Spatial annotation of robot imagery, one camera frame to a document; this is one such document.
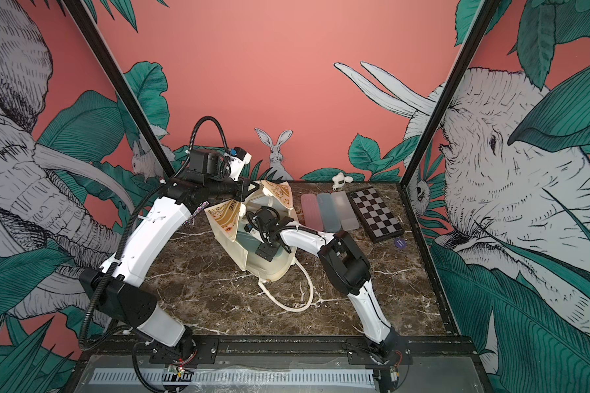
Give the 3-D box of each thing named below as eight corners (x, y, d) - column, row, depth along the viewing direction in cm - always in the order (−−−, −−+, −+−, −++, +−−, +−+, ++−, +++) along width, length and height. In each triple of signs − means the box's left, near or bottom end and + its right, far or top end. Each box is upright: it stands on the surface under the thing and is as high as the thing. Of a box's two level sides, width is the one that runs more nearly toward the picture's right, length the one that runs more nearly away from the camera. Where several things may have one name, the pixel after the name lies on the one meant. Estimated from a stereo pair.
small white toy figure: (335, 192, 117) (336, 187, 114) (326, 185, 120) (327, 179, 118) (351, 181, 122) (352, 176, 119) (342, 175, 125) (343, 170, 122)
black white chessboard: (372, 243, 101) (374, 239, 99) (345, 196, 118) (346, 192, 116) (402, 234, 104) (405, 230, 102) (372, 190, 121) (373, 186, 119)
